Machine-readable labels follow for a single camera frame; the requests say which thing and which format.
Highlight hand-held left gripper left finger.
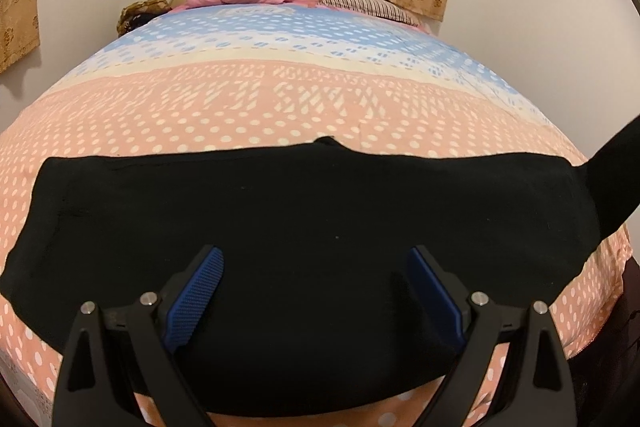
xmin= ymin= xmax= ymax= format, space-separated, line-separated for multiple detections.
xmin=52 ymin=244 xmax=225 ymax=427

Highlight polka dot bedspread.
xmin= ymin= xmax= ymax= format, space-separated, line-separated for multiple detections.
xmin=0 ymin=1 xmax=633 ymax=427

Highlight brown patterned bag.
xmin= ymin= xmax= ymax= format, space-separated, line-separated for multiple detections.
xmin=116 ymin=0 xmax=172 ymax=36

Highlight striped pillow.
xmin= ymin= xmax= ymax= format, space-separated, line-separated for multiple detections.
xmin=317 ymin=0 xmax=422 ymax=27

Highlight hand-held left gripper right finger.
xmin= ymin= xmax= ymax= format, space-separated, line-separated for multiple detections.
xmin=406 ymin=245 xmax=577 ymax=427

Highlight beige floral side curtain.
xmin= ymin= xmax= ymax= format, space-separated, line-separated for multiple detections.
xmin=0 ymin=0 xmax=42 ymax=75

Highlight black pants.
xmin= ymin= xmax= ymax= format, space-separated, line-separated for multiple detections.
xmin=0 ymin=114 xmax=640 ymax=419

